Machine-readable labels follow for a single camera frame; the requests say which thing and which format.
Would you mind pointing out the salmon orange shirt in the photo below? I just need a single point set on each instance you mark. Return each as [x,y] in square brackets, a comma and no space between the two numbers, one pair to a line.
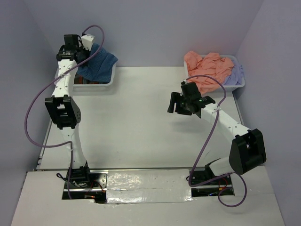
[208,71]

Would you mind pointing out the orange plaid folded shirt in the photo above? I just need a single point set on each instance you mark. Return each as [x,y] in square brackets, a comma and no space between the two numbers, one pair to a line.
[81,80]

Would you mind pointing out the white plastic basket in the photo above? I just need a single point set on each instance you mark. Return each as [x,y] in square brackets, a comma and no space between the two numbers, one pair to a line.
[94,84]
[228,88]

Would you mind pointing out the right white plastic basket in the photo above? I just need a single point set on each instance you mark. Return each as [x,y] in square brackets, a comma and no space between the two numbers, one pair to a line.
[228,88]

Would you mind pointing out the lavender shirt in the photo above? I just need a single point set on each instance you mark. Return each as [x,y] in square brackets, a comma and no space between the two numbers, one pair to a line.
[237,75]

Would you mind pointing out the white cardboard front cover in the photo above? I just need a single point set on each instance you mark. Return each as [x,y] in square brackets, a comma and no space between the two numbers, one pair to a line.
[41,204]

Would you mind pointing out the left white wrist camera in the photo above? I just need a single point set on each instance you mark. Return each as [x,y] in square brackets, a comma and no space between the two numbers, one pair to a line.
[87,41]

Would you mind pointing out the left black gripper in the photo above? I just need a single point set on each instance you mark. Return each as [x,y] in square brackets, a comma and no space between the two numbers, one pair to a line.
[87,52]

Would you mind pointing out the blue checked long sleeve shirt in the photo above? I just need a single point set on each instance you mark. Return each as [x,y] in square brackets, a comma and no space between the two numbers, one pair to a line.
[99,67]

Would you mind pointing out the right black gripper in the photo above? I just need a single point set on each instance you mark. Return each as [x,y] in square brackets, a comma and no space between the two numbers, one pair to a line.
[176,97]

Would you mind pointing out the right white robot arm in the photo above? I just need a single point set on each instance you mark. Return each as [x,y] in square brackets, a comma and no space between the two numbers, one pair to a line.
[247,149]

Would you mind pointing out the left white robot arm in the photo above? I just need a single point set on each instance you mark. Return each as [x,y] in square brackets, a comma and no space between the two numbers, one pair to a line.
[63,110]

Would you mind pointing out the left white plastic basket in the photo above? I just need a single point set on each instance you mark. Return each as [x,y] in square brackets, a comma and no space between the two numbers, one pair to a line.
[94,84]

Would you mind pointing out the silver foil tape sheet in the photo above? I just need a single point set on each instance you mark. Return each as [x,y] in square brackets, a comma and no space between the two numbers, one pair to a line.
[148,186]

